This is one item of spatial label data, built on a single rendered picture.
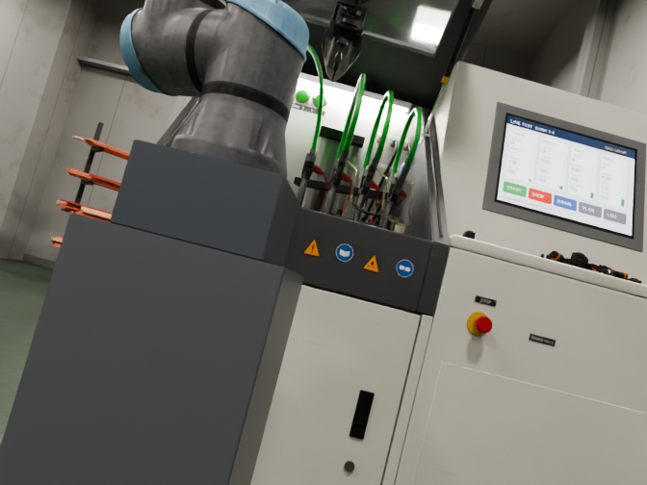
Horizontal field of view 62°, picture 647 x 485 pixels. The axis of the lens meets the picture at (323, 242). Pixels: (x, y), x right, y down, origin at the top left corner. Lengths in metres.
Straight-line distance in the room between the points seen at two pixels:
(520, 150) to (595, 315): 0.54
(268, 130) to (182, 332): 0.26
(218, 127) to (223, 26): 0.14
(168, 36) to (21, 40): 9.81
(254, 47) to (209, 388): 0.40
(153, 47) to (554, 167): 1.20
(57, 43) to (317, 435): 9.45
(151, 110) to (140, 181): 9.47
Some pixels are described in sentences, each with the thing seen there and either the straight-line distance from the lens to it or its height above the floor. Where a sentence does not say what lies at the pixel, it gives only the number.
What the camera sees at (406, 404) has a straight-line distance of 1.22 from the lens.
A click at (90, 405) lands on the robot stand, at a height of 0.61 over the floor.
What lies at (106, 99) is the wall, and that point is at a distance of 10.48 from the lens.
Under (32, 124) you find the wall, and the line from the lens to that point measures 9.96.
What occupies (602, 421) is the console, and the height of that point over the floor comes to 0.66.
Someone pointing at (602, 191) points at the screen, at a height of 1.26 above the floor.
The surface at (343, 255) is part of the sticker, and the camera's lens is 1.17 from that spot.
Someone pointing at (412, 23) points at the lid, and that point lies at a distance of 1.72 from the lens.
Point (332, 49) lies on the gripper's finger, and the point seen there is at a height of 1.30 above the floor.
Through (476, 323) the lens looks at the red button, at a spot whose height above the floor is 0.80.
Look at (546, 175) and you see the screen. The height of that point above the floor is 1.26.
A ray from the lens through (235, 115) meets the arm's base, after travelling 0.66.
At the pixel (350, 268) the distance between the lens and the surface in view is 1.17.
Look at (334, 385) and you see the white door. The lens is 1.19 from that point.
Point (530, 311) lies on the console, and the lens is 1.29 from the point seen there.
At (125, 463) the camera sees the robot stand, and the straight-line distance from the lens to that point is 0.62.
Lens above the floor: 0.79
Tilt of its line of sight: 5 degrees up
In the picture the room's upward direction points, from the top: 14 degrees clockwise
